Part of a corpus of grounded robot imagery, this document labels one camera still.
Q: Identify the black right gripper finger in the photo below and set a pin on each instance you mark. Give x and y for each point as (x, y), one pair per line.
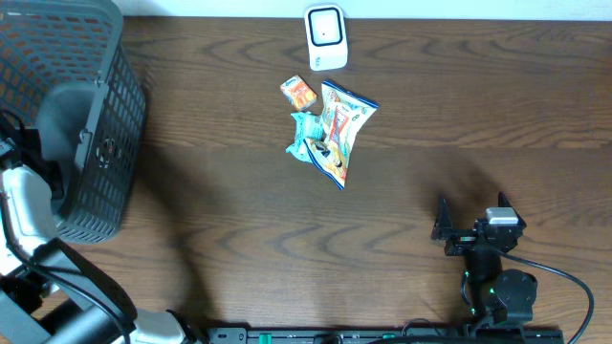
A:
(503, 202)
(443, 225)

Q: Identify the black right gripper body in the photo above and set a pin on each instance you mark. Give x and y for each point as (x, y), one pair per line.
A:
(462, 242)

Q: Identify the yellow snack chip bag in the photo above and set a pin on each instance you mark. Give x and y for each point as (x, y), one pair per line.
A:
(343, 115)

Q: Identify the mint green wipes pack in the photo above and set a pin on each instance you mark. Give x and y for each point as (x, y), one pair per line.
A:
(307, 126)

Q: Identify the orange tissue pack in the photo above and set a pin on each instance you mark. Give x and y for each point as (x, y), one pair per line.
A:
(298, 92)

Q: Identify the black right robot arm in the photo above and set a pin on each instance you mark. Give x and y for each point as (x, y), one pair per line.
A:
(499, 297)

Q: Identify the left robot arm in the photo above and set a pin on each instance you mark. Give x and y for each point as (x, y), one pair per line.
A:
(49, 292)

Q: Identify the white barcode scanner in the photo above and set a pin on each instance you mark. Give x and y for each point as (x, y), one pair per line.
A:
(326, 37)

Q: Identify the grey plastic mesh basket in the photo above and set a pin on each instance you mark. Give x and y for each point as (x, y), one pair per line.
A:
(64, 73)

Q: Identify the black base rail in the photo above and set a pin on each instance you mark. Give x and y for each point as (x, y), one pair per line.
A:
(237, 335)

